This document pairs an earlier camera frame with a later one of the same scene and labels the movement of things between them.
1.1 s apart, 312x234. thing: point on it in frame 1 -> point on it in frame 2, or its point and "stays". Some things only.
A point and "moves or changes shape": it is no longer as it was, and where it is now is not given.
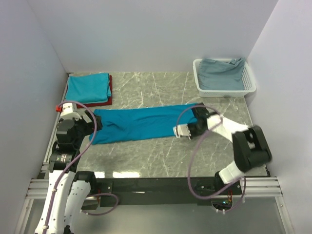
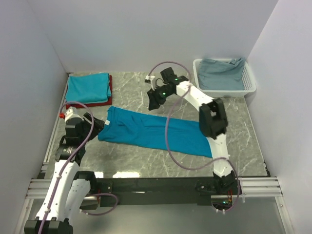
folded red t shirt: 108,103 stays
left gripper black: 90,126 stays
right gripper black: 193,135 -> 153,100
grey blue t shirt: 221,74 stays
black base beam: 161,192 stays
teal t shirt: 141,123 moves or changes shape
